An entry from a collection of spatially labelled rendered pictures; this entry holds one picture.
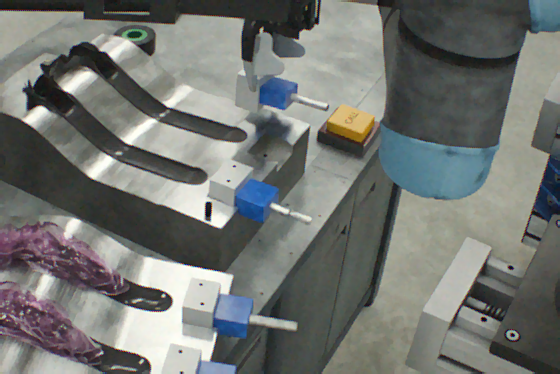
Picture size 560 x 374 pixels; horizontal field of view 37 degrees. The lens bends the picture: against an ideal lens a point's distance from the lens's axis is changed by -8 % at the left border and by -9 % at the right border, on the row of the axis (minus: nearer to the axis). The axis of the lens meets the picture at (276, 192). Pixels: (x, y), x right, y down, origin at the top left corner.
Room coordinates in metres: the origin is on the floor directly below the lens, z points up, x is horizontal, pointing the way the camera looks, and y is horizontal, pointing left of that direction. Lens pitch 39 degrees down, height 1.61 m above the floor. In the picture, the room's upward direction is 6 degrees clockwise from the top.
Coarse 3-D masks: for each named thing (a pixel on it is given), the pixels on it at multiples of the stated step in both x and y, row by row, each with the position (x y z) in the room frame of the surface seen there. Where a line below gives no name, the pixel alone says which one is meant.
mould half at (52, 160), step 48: (0, 96) 1.09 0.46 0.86; (96, 96) 1.03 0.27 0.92; (192, 96) 1.10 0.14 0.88; (0, 144) 0.95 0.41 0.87; (48, 144) 0.91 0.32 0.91; (144, 144) 0.97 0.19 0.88; (192, 144) 0.98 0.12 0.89; (240, 144) 0.98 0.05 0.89; (48, 192) 0.92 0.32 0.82; (96, 192) 0.88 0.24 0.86; (144, 192) 0.86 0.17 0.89; (192, 192) 0.87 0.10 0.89; (288, 192) 1.00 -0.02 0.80; (144, 240) 0.85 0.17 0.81; (192, 240) 0.82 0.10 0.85; (240, 240) 0.86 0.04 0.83
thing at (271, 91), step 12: (240, 72) 1.07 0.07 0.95; (240, 84) 1.06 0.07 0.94; (264, 84) 1.06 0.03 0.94; (276, 84) 1.06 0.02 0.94; (288, 84) 1.07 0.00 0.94; (240, 96) 1.06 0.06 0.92; (252, 96) 1.05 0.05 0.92; (264, 96) 1.05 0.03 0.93; (276, 96) 1.04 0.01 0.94; (288, 96) 1.05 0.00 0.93; (300, 96) 1.05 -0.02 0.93; (252, 108) 1.05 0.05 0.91; (276, 108) 1.04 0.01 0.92; (324, 108) 1.03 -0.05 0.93
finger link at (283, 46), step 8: (264, 32) 1.10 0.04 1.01; (272, 32) 1.09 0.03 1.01; (280, 40) 1.10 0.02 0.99; (288, 40) 1.10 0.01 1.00; (280, 48) 1.11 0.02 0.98; (288, 48) 1.10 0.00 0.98; (296, 48) 1.10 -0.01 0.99; (304, 48) 1.09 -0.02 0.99; (280, 56) 1.11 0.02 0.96; (288, 56) 1.10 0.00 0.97; (296, 56) 1.10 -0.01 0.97
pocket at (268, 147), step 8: (264, 136) 1.01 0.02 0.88; (272, 136) 1.01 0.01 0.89; (256, 144) 0.99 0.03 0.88; (264, 144) 1.01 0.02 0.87; (272, 144) 1.01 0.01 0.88; (280, 144) 1.00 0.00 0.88; (288, 144) 1.00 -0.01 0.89; (248, 152) 0.97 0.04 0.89; (256, 152) 1.00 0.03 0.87; (264, 152) 1.01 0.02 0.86; (272, 152) 1.01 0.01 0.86; (280, 152) 1.00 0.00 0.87; (288, 152) 1.00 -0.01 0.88; (272, 160) 0.99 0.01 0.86; (280, 160) 0.98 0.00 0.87
